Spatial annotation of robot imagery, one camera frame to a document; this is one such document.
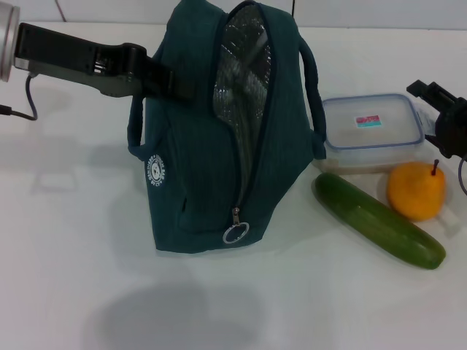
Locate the green cucumber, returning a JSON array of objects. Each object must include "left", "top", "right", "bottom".
[{"left": 314, "top": 171, "right": 447, "bottom": 271}]

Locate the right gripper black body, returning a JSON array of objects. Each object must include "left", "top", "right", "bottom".
[{"left": 425, "top": 96, "right": 467, "bottom": 160}]

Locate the clear food container blue lid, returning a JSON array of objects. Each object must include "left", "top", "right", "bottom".
[{"left": 320, "top": 93, "right": 426, "bottom": 174}]

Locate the dark teal fabric lunch bag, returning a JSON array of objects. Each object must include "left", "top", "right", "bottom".
[{"left": 126, "top": 0, "right": 328, "bottom": 256}]

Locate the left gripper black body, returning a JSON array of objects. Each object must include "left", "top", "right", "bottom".
[{"left": 14, "top": 21, "right": 143, "bottom": 99}]

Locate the gripper cable with plug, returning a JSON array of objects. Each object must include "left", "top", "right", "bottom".
[
  {"left": 458, "top": 156, "right": 467, "bottom": 196},
  {"left": 0, "top": 72, "right": 39, "bottom": 122}
]

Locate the right gripper cable with plug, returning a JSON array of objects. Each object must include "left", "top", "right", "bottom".
[{"left": 458, "top": 156, "right": 467, "bottom": 196}]

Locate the left gripper cable with plug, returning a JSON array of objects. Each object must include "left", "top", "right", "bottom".
[{"left": 0, "top": 72, "right": 39, "bottom": 122}]

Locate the orange pear with dark stem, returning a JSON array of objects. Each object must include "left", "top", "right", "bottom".
[{"left": 386, "top": 159, "right": 447, "bottom": 222}]

